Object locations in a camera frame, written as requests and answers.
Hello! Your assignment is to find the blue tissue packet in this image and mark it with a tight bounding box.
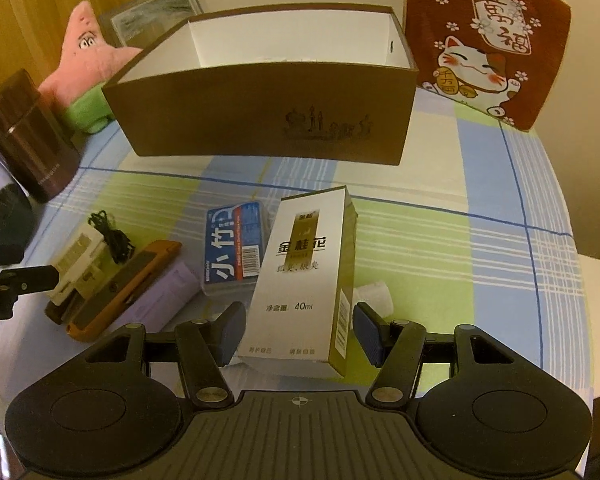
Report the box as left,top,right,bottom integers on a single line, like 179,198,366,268
201,201,273,300

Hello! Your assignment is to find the white charger adapter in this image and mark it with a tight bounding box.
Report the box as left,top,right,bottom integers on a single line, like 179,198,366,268
352,282,394,317

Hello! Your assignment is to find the black cable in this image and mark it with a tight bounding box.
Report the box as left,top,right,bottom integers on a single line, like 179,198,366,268
87,210,134,264

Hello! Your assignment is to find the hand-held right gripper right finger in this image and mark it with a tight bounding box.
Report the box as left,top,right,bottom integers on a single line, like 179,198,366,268
353,302,517,407

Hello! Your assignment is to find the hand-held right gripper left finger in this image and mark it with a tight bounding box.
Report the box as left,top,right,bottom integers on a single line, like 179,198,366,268
85,302,248,410

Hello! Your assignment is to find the white ribbed plastic gadget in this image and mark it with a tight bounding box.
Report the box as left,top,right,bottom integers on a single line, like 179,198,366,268
44,224,112,326

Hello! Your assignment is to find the pink starfish plush toy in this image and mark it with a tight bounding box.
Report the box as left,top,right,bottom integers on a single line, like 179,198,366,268
37,1,144,134

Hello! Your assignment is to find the purple tube with cap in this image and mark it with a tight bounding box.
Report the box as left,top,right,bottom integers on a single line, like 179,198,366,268
124,259,204,327

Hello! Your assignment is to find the brown cardboard storage box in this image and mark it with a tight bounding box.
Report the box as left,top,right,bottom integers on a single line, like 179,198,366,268
101,5,420,167

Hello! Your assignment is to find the orange utility knife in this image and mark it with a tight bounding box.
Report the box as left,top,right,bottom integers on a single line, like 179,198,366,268
65,240,183,343

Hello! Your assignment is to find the dark object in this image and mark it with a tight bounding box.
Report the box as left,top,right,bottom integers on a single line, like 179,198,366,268
0,149,37,267

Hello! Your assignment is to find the glass picture frame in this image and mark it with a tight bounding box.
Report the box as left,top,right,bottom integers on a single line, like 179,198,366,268
97,0,204,50

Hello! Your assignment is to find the white and gold carton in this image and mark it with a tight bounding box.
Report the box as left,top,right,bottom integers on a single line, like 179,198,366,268
236,185,358,379

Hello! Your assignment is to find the wooden cabinet panel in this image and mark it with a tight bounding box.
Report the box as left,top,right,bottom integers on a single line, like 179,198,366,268
0,0,152,107

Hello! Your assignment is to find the checked bedsheet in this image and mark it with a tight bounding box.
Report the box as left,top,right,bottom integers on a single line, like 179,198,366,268
0,85,595,413

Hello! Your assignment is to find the brown metal thermos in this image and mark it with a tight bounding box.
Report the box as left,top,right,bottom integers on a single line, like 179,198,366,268
0,70,82,205

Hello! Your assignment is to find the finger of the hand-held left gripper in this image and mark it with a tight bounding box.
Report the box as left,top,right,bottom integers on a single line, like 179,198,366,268
0,266,62,295

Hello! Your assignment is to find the red lucky cat cushion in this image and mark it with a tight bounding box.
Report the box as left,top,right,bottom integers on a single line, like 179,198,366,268
405,0,574,134

